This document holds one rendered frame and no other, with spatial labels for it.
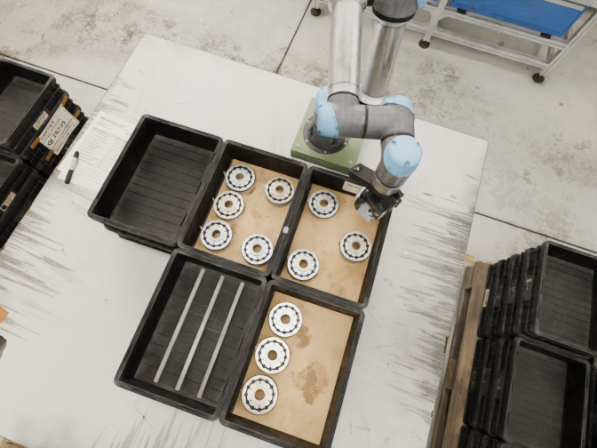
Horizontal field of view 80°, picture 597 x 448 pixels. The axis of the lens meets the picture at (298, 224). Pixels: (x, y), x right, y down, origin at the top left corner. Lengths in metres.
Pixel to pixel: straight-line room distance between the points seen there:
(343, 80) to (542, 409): 1.56
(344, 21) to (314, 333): 0.86
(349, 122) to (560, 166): 2.18
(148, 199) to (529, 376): 1.68
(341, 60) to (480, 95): 2.07
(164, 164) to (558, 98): 2.65
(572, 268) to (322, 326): 1.21
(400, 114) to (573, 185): 2.10
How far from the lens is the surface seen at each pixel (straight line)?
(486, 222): 2.42
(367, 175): 0.96
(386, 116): 0.84
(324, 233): 1.22
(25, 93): 2.29
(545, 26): 2.93
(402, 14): 1.10
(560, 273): 1.93
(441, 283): 1.42
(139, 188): 1.36
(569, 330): 1.90
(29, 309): 1.55
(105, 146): 1.66
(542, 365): 1.94
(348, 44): 0.92
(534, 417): 1.92
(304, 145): 1.44
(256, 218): 1.23
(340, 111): 0.83
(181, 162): 1.37
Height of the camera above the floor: 1.98
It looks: 71 degrees down
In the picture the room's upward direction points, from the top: 6 degrees clockwise
